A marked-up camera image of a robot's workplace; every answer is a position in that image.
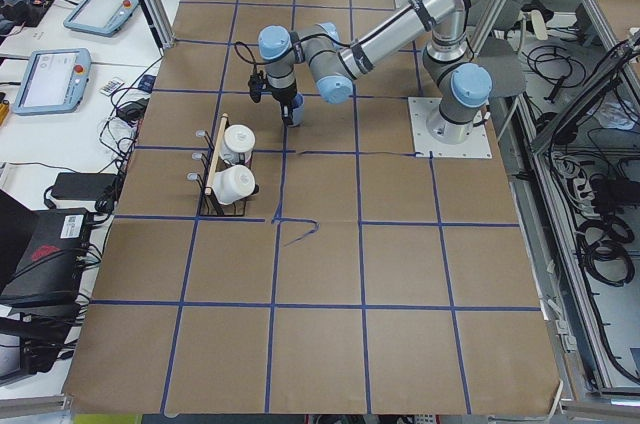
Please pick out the white mug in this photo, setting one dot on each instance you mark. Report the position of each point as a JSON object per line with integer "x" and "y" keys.
{"x": 237, "y": 145}
{"x": 234, "y": 184}

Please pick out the black power adapter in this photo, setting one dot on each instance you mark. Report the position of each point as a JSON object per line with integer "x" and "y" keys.
{"x": 82, "y": 186}

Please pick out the light blue plastic cup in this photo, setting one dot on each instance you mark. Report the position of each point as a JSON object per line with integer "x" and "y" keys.
{"x": 297, "y": 106}

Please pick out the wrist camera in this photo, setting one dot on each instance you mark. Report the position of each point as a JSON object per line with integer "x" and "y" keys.
{"x": 256, "y": 84}

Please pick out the white mug inner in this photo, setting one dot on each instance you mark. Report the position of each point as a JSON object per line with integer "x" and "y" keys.
{"x": 237, "y": 145}

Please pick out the white mug outer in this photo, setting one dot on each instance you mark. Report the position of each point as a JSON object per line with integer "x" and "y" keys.
{"x": 234, "y": 184}

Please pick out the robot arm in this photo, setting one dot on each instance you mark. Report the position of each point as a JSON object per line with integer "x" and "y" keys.
{"x": 468, "y": 66}

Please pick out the teach pendant near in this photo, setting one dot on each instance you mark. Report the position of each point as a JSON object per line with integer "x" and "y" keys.
{"x": 53, "y": 83}

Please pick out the remote control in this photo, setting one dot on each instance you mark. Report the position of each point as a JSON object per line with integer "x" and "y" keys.
{"x": 112, "y": 86}

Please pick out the black wire mug rack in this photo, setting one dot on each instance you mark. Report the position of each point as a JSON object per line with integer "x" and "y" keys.
{"x": 212, "y": 163}

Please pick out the black computer box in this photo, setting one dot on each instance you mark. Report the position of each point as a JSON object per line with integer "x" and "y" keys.
{"x": 42, "y": 256}

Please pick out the teach pendant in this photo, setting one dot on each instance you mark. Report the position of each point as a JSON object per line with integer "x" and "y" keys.
{"x": 53, "y": 83}
{"x": 100, "y": 17}

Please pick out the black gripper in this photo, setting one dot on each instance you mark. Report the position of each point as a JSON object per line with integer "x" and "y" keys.
{"x": 282, "y": 95}

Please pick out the teach pendant far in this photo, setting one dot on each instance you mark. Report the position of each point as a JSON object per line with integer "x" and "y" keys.
{"x": 100, "y": 17}

